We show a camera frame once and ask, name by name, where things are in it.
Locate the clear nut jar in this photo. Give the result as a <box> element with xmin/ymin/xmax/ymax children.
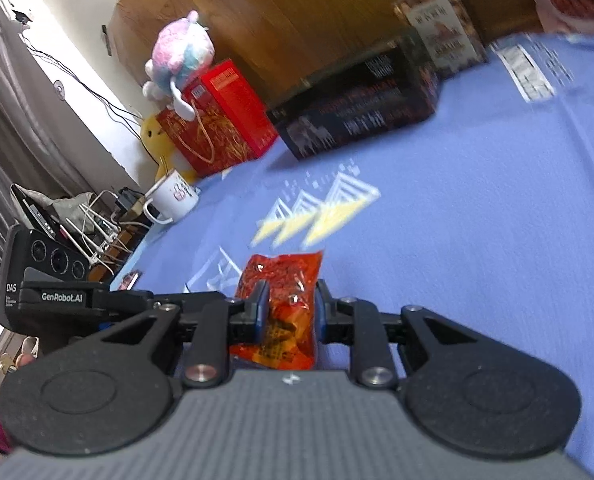
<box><xmin>392</xmin><ymin>0</ymin><xmax>490</xmax><ymax>78</ymax></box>

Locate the grey cloth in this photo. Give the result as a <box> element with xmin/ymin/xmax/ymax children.
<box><xmin>11</xmin><ymin>182</ymin><xmax>95</xmax><ymax>241</ymax></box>

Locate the blue printed blanket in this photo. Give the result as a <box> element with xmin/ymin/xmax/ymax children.
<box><xmin>109</xmin><ymin>32</ymin><xmax>594</xmax><ymax>480</ymax></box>

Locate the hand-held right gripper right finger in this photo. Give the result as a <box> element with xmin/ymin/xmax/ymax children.
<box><xmin>313</xmin><ymin>280</ymin><xmax>478</xmax><ymax>388</ymax></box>

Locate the red snack packet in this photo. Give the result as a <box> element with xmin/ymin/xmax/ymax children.
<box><xmin>229</xmin><ymin>250</ymin><xmax>325</xmax><ymax>371</ymax></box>

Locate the small black device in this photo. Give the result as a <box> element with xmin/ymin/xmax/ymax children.
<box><xmin>114</xmin><ymin>187</ymin><xmax>145</xmax><ymax>211</ymax></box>

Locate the red gift bag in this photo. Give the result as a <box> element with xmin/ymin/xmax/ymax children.
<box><xmin>156</xmin><ymin>59</ymin><xmax>280</xmax><ymax>178</ymax></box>

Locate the pink blue plush toy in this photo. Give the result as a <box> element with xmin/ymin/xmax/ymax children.
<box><xmin>142</xmin><ymin>10</ymin><xmax>215</xmax><ymax>121</ymax></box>

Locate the white enamel mug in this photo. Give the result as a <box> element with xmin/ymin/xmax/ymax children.
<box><xmin>143</xmin><ymin>169</ymin><xmax>200</xmax><ymax>225</ymax></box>

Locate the white power strip with cables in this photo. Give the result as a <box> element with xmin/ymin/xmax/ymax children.
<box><xmin>67</xmin><ymin>190</ymin><xmax>128</xmax><ymax>266</ymax></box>

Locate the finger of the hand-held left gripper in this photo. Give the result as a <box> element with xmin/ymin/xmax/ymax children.
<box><xmin>99</xmin><ymin>287</ymin><xmax>228</xmax><ymax>328</ymax></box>

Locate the wooden headboard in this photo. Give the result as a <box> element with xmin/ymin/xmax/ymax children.
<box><xmin>108</xmin><ymin>0</ymin><xmax>545</xmax><ymax>111</ymax></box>

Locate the black printed box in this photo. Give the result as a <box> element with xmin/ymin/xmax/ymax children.
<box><xmin>266</xmin><ymin>35</ymin><xmax>445</xmax><ymax>161</ymax></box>

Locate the pale slipper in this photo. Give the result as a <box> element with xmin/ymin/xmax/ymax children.
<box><xmin>16</xmin><ymin>335</ymin><xmax>42</xmax><ymax>367</ymax></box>

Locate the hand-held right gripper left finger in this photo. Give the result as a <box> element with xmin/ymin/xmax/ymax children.
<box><xmin>99</xmin><ymin>280</ymin><xmax>272</xmax><ymax>388</ymax></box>

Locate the yellow plush toy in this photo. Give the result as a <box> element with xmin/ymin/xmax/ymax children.
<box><xmin>140</xmin><ymin>114</ymin><xmax>198</xmax><ymax>183</ymax></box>

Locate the black wall cable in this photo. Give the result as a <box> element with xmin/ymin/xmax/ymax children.
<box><xmin>12</xmin><ymin>10</ymin><xmax>148</xmax><ymax>126</ymax></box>

